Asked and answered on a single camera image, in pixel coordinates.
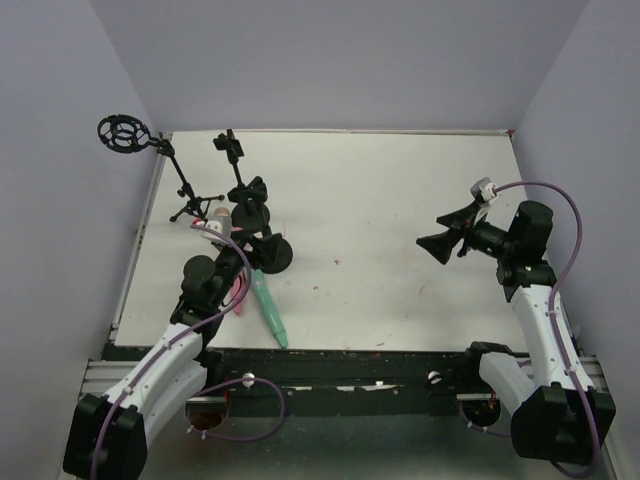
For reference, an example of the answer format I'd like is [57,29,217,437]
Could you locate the beige toy microphone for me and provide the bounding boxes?
[213,207,231,222]

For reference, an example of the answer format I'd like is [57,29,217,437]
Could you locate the pink toy microphone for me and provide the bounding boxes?
[231,270,246,316]

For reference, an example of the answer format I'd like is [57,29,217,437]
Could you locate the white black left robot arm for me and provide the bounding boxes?
[63,177,293,479]

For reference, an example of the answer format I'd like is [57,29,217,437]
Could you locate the black round-base clamp stand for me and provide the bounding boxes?
[213,129,272,236]

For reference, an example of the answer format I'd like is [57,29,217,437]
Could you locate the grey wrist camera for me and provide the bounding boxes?
[470,177,499,209]
[191,215,232,245]

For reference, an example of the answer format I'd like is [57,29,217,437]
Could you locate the mint green toy microphone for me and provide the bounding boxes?
[251,270,289,349]

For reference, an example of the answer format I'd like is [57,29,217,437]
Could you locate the black tripod shock-mount stand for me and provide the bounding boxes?
[94,113,226,224]

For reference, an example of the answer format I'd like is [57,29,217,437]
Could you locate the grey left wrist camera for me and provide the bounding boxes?
[191,215,232,245]

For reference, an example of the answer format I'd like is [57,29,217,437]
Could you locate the aluminium extrusion rail frame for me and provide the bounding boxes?
[78,130,621,480]

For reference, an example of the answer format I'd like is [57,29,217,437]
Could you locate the black robot base mounting bar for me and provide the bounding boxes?
[190,341,511,418]

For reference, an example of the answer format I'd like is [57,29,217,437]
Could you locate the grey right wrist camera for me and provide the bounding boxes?
[470,177,499,209]

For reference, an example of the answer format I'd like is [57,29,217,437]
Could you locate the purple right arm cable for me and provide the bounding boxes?
[458,179,604,476]

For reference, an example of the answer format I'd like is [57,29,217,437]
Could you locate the black round-base clip mic stand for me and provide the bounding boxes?
[228,176,293,274]

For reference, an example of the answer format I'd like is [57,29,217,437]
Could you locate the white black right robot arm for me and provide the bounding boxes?
[416,201,616,465]

